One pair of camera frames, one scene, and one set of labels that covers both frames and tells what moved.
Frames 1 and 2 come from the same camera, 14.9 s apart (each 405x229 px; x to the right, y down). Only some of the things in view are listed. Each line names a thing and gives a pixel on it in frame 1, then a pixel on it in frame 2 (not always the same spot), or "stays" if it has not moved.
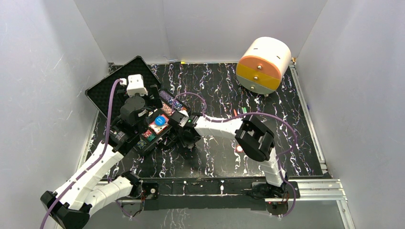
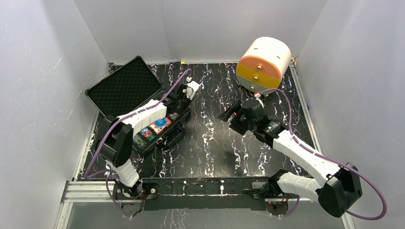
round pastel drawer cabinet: (262, 64) stays
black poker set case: (129, 96) stays
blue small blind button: (160, 120) stays
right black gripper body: (186, 140) to (240, 124)
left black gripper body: (153, 96) to (178, 103)
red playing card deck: (157, 129) stays
